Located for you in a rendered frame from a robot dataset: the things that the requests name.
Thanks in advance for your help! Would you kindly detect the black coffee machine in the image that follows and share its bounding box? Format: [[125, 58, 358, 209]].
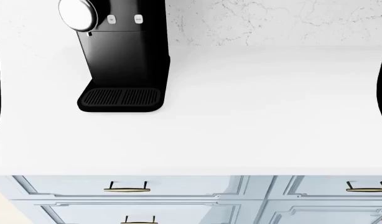
[[58, 0, 171, 113]]

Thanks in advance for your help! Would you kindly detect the brass drawer handle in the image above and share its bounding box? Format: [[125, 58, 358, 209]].
[[345, 180, 382, 193], [103, 180, 151, 193], [120, 215, 159, 224]]

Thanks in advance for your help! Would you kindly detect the pale blue cabinet door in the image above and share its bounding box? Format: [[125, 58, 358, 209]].
[[267, 203, 382, 224]]

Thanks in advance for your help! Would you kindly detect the pale blue drawer front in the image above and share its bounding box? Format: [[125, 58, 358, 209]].
[[34, 202, 242, 224], [283, 175, 382, 199], [12, 175, 251, 200]]

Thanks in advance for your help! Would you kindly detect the silver round machine knob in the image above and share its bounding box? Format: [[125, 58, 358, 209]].
[[58, 0, 99, 33]]

